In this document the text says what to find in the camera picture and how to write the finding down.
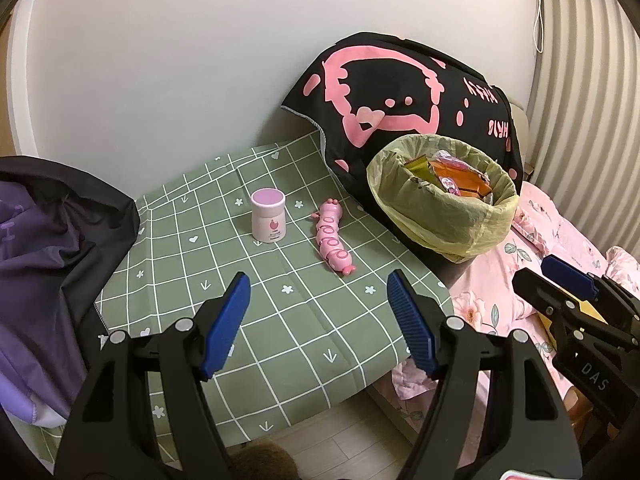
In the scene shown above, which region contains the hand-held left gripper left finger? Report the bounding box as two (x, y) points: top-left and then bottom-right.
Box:
(52, 271), (252, 480)

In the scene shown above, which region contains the yellow red snack wrapper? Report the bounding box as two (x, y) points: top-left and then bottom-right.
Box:
(402, 156), (431, 183)

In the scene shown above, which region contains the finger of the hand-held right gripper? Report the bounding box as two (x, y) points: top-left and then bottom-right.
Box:
(541, 255), (640, 323)
(512, 268), (640, 353)

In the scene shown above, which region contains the purple black jacket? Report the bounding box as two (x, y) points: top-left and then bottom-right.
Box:
(0, 156), (141, 428)

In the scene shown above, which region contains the pink lidded jar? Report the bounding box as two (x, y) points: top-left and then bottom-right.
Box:
(250, 188), (287, 244)

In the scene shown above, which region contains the beige headboard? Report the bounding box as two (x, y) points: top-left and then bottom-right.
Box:
(510, 102), (535, 181)

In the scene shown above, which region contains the pink floral bedding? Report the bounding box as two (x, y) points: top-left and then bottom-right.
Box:
(392, 180), (640, 466)

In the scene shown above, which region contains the yellow pink snack wrapper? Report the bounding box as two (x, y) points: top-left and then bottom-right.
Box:
(432, 150), (488, 195)

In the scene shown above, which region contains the brown fuzzy object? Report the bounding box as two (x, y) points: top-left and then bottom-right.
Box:
(235, 437), (296, 480)

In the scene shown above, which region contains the trash bin with yellow bag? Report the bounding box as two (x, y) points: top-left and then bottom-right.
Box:
(366, 133), (519, 263)

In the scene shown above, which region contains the grey pleated curtain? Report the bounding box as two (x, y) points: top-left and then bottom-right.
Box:
(525, 0), (640, 281)

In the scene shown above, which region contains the black cloth with pink print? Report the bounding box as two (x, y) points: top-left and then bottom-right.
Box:
(281, 32), (526, 206)

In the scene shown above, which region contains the green checked tablecloth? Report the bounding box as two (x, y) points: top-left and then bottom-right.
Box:
(37, 141), (453, 461)

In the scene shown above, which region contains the orange snack packet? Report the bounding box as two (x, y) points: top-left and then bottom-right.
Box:
(430, 159), (493, 197)

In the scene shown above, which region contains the pink caterpillar toy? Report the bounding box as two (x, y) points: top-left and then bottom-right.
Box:
(311, 200), (357, 277)

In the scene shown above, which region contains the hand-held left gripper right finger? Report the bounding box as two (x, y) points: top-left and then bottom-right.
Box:
(387, 269), (586, 480)

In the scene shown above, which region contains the white power cable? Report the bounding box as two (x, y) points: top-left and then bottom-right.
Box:
(533, 0), (547, 53)

